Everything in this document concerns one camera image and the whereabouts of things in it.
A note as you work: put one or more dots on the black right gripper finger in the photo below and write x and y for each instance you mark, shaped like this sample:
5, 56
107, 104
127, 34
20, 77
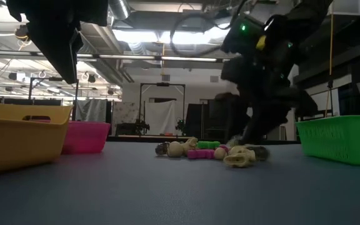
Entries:
261, 125

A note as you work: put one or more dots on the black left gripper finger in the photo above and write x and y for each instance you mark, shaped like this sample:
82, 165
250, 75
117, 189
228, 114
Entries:
77, 43
55, 47

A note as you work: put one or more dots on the black skull decoration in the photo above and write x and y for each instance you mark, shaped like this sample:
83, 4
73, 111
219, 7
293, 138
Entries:
160, 148
261, 153

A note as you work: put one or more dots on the green bone decoration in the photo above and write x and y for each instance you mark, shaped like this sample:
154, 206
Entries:
208, 144

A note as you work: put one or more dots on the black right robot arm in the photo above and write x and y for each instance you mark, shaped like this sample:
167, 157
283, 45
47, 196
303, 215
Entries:
302, 18

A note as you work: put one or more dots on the small black robot arm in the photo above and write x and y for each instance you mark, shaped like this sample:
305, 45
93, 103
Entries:
142, 126
180, 125

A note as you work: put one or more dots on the grey waste bin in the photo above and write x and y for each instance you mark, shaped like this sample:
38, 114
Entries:
280, 134

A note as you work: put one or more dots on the long ceiling light bar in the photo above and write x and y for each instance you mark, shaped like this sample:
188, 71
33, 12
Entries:
127, 57

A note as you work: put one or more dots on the black equipment cart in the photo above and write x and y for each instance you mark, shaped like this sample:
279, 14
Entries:
198, 118

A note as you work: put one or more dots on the grey cloth sheet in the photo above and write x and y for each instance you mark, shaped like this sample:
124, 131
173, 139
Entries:
91, 109

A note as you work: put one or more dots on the green slotted plastic basket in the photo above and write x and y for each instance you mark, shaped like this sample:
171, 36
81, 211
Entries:
339, 140

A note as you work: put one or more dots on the pink round plastic bowl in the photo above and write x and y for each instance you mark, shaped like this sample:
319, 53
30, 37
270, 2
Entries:
86, 137

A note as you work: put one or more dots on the orange rectangular plastic bin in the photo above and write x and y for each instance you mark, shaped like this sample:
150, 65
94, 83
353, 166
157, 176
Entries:
17, 143

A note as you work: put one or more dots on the black frame stand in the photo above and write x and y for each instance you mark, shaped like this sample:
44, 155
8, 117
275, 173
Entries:
162, 84
55, 79

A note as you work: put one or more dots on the black ceiling-mounted camera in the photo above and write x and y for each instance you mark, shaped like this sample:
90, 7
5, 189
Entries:
20, 32

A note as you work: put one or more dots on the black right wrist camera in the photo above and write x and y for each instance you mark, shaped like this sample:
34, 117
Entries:
239, 37

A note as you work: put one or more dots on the silver ventilation duct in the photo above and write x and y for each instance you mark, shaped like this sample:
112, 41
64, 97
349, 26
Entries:
119, 9

